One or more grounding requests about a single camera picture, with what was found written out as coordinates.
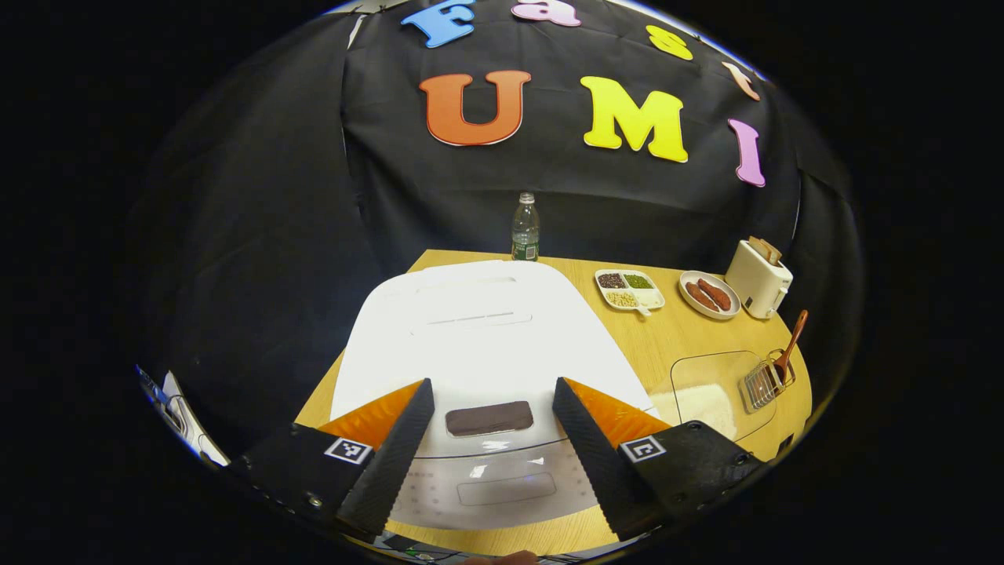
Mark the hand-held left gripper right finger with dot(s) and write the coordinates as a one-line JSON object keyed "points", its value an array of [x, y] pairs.
{"points": [[592, 463]]}

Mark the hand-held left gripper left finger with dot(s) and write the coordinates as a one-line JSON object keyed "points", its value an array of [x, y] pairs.
{"points": [[388, 463]]}

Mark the clear box of rice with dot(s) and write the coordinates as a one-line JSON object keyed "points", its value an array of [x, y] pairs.
{"points": [[706, 400]]}

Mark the white rice cooker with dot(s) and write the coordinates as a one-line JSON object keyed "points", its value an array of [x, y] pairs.
{"points": [[486, 345]]}

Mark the wooden spoon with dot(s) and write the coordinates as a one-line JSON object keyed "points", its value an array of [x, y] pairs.
{"points": [[792, 341]]}

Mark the white divided grain dish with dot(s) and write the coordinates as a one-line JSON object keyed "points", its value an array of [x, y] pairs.
{"points": [[630, 289]]}

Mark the white round plate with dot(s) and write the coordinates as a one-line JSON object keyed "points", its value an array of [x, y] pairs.
{"points": [[725, 310]]}

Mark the white side desk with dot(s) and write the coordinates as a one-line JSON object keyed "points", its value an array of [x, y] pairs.
{"points": [[184, 420]]}

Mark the clear plastic water bottle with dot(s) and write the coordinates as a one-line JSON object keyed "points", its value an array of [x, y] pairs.
{"points": [[525, 231]]}

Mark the white toaster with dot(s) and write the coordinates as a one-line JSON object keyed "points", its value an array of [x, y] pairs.
{"points": [[757, 286]]}

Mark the toast slice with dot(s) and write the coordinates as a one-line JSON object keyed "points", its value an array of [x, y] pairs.
{"points": [[774, 253], [758, 249]]}

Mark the black backdrop cloth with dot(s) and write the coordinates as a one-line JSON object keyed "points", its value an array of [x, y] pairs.
{"points": [[274, 196]]}

